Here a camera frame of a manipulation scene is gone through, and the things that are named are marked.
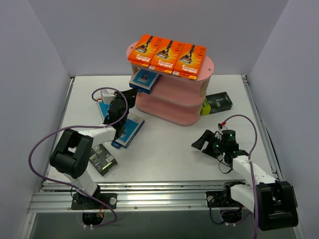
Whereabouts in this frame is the blue razor box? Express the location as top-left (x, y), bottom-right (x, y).
top-left (129, 69), bottom-right (161, 94)
top-left (111, 113), bottom-right (145, 149)
top-left (97, 99), bottom-right (110, 121)

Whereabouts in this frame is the black green razor box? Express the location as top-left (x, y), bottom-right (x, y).
top-left (89, 144), bottom-right (118, 176)
top-left (200, 92), bottom-right (233, 116)

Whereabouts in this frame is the small orange razor box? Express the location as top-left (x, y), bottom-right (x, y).
top-left (172, 43), bottom-right (206, 80)

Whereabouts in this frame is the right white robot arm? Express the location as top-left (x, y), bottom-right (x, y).
top-left (191, 129), bottom-right (299, 231)

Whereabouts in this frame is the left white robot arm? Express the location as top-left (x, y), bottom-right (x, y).
top-left (50, 89), bottom-right (138, 209)

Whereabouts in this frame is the pink three-tier shelf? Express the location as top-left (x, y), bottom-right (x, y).
top-left (126, 41), bottom-right (215, 126)

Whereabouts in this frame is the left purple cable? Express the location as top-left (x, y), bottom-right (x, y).
top-left (28, 87), bottom-right (129, 228)

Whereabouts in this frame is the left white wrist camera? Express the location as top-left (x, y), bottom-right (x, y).
top-left (99, 89), bottom-right (115, 105)

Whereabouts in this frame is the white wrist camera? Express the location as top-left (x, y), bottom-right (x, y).
top-left (217, 121), bottom-right (228, 131)
top-left (99, 89), bottom-right (115, 105)

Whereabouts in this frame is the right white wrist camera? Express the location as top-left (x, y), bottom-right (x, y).
top-left (217, 121), bottom-right (228, 131)

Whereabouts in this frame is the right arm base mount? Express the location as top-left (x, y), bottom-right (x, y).
top-left (206, 190), bottom-right (250, 225)

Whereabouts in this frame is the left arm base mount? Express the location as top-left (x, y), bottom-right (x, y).
top-left (71, 192), bottom-right (118, 228)

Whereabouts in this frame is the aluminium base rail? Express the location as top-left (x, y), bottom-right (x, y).
top-left (27, 181), bottom-right (223, 213)

